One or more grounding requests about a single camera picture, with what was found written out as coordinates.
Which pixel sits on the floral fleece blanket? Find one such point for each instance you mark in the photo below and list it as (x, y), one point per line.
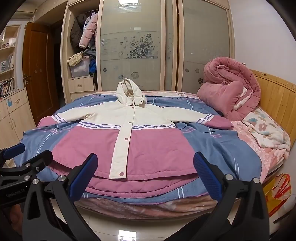
(266, 129)

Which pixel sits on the clear plastic storage box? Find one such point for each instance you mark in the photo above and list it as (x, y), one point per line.
(79, 70)

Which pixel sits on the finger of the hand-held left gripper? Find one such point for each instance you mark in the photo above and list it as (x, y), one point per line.
(14, 149)
(40, 160)

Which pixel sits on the brown wooden room door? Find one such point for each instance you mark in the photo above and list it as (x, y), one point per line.
(39, 69)

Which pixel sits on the dark brown hanging coat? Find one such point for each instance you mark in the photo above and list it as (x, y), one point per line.
(76, 32)

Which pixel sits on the pink and cream hooded jacket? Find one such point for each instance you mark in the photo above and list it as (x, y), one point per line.
(150, 148)

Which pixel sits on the cream crumpled cloth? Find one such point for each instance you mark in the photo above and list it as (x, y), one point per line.
(75, 60)

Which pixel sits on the plain frosted sliding door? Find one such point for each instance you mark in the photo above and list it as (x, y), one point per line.
(203, 46)

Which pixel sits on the wooden bed headboard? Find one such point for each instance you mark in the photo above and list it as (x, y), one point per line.
(277, 97)

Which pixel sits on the blue striped bed sheet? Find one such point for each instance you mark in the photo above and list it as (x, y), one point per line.
(219, 148)

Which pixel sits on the light wooden bookshelf cabinet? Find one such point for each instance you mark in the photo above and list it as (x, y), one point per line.
(13, 115)

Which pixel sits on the white air conditioner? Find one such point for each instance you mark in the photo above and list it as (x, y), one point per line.
(26, 15)

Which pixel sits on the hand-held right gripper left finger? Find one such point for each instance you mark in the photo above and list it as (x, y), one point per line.
(84, 172)

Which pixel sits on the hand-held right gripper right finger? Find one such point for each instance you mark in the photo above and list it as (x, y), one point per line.
(207, 177)

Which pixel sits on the rolled pink quilt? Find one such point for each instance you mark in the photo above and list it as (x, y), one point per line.
(222, 92)

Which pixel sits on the yellow and red bag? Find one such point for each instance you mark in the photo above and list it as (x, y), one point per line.
(277, 192)

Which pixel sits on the blue crumpled garment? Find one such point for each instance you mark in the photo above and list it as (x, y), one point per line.
(92, 67)

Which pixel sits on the grey folded clothes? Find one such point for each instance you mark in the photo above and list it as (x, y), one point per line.
(90, 53)

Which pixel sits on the row of books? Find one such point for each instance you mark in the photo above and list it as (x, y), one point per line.
(5, 88)

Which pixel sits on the light wooden wardrobe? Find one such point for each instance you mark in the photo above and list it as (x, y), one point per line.
(172, 46)

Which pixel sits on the small wardrobe drawer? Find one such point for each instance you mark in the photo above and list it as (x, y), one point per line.
(82, 96)

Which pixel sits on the flower-patterned frosted sliding door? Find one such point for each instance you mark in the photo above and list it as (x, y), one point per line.
(131, 69)

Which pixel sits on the person's left hand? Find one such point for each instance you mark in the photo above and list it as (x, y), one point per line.
(16, 214)

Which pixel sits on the pink hanging puffer jacket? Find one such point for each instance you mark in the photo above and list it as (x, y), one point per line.
(89, 32)

